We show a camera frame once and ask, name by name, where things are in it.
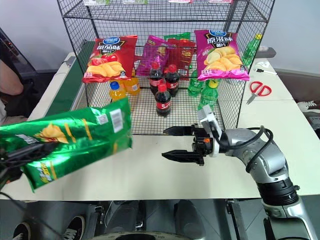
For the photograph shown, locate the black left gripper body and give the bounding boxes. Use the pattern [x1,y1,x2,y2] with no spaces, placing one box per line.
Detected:
[0,159,25,191]

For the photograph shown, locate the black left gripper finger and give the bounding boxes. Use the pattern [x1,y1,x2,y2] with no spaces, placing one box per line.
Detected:
[4,142,60,165]

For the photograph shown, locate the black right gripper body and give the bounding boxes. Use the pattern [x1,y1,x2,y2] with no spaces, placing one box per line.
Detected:
[191,123,215,166]

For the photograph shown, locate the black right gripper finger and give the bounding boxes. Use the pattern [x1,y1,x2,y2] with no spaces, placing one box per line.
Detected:
[161,149,205,165]
[162,124,200,137]

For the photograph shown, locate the large green chips bag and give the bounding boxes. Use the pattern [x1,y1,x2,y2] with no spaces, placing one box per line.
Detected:
[0,96,134,193]

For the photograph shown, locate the green conveyor belt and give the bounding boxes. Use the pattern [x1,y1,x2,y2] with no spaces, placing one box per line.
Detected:
[26,39,97,121]

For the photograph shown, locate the cola bottle red cap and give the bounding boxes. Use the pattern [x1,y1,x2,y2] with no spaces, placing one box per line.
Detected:
[164,64,180,98]
[154,83,172,118]
[149,61,166,96]

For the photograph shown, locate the green soda bottle yellow cap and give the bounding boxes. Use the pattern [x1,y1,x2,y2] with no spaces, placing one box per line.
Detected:
[197,79,220,112]
[241,33,263,68]
[187,69,206,98]

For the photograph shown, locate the black sneaker white sole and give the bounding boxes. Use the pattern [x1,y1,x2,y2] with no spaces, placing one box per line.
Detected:
[61,214,86,240]
[12,221,32,240]

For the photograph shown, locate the orange soda bottle blue cap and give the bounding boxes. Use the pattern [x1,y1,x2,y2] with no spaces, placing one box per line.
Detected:
[109,81,127,102]
[124,71,141,96]

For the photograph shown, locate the small red chips bag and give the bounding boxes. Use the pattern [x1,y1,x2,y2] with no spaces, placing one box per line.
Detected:
[163,37,197,81]

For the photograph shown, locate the grey metal table leg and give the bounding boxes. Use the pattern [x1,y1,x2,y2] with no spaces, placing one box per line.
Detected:
[226,198,251,240]

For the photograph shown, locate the small magenta chips bag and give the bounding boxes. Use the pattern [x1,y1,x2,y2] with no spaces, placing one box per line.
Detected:
[136,34,171,77]

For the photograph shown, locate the large magenta chips bag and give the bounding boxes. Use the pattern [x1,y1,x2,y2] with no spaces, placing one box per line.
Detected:
[194,29,250,82]

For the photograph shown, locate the small green chips bag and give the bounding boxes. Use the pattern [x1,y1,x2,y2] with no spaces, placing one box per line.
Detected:
[163,31,191,42]

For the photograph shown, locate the black angled panel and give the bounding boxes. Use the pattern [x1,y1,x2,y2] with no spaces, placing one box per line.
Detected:
[0,26,38,76]

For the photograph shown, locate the black and white marker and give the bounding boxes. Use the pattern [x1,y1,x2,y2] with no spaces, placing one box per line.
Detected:
[254,68,278,76]

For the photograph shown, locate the large red chips bag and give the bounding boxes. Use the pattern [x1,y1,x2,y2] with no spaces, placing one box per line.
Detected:
[82,34,138,84]

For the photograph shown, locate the white paper packet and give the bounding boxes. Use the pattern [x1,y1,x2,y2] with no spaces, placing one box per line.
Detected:
[254,59,272,68]

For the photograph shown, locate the dark grey flat device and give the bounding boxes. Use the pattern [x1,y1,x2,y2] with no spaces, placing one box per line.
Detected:
[257,46,277,58]

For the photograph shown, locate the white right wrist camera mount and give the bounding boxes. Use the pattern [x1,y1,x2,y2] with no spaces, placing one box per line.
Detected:
[196,104,224,159]

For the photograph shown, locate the black wire mesh rack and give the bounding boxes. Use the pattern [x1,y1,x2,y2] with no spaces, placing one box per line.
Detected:
[56,0,276,136]

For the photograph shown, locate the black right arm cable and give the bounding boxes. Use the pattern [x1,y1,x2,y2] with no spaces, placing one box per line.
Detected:
[245,125,275,173]

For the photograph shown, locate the red handled scissors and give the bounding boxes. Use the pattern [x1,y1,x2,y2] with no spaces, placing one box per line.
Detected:
[246,81,273,105]

